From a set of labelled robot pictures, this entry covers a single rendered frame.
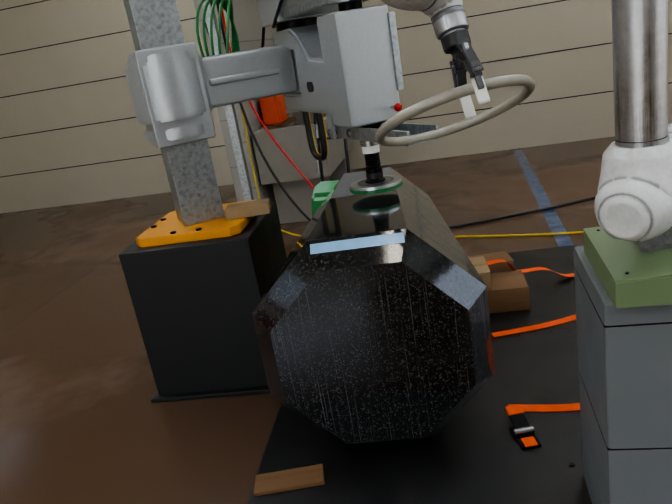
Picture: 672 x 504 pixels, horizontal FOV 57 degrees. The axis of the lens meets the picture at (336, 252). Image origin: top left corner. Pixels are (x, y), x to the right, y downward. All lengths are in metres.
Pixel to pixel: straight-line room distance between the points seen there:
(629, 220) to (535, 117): 6.09
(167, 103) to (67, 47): 5.93
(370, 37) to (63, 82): 6.66
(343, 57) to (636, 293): 1.37
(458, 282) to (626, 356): 0.69
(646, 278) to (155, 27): 2.15
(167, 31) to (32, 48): 6.13
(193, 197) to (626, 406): 1.99
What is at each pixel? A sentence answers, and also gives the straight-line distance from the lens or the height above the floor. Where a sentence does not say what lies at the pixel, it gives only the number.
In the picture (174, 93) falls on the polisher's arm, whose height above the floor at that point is 1.37.
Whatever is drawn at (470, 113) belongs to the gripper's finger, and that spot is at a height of 1.22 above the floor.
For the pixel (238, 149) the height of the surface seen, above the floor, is 0.80.
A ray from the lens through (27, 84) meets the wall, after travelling 9.05.
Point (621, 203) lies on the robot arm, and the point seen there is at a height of 1.06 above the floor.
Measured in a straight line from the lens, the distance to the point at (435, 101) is 1.72.
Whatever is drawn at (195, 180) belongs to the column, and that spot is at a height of 0.98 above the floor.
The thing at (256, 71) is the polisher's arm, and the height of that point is 1.39.
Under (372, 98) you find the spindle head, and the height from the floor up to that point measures 1.24.
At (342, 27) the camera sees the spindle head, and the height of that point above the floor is 1.51.
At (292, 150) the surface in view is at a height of 0.67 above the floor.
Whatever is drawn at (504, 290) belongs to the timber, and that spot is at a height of 0.14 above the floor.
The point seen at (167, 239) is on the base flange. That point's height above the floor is 0.76.
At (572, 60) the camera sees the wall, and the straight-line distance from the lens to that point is 7.46.
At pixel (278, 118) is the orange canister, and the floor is 0.91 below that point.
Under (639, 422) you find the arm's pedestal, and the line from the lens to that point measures 1.73.
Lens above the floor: 1.46
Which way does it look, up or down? 18 degrees down
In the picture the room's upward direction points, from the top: 10 degrees counter-clockwise
